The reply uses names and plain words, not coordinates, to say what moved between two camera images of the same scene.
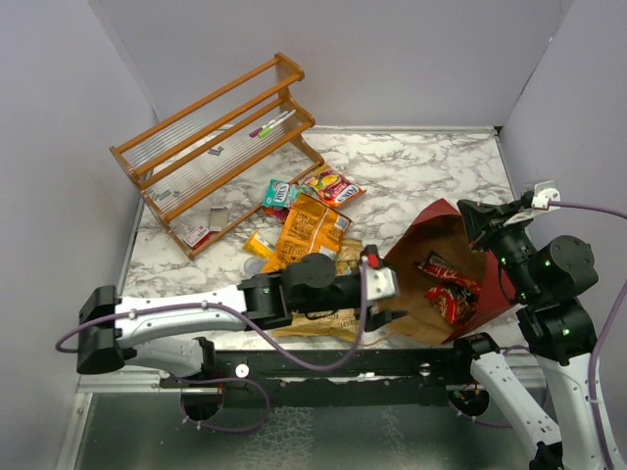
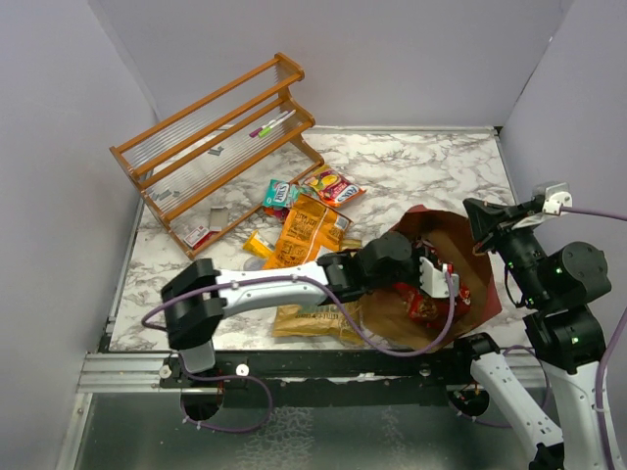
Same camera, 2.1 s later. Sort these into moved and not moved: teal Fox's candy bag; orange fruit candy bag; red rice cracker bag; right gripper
Moved: red rice cracker bag
Not moved: right gripper; orange fruit candy bag; teal Fox's candy bag
